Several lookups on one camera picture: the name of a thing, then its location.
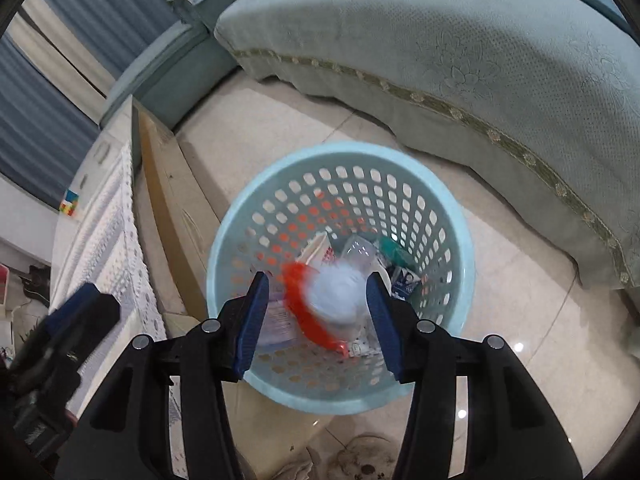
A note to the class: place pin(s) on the clear plastic wrapper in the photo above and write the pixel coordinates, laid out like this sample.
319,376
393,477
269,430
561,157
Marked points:
277,322

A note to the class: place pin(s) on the teal packet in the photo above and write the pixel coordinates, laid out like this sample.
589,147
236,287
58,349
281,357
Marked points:
395,252

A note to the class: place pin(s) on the white coffee table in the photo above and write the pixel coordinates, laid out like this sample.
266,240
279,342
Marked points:
170,210

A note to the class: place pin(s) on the colourful puzzle cube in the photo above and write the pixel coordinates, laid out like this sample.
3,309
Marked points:
69,203

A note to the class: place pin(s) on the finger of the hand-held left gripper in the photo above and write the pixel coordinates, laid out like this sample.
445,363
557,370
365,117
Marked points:
75,310

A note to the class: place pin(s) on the light blue plastic basket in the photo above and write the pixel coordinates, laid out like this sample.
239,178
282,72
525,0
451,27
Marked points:
440,200

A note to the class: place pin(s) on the grey embossed sofa cover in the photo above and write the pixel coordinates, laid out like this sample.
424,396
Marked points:
425,45

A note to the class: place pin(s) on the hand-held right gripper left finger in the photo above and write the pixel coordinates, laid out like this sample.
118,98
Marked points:
252,330

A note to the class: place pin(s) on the blue grey sofa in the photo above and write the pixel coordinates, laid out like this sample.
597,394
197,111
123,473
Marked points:
170,75

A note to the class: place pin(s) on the white red printed packet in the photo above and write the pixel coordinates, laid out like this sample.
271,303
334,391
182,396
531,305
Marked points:
317,252

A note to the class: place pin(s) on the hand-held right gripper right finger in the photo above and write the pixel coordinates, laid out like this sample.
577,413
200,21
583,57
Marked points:
385,330

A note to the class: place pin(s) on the cream curtain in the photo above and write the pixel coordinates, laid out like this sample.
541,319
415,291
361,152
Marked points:
60,45

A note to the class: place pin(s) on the blue curtain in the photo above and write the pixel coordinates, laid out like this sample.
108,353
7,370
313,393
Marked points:
35,135
115,5

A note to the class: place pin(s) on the woven striped tablecloth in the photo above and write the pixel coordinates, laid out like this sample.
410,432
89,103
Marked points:
112,240

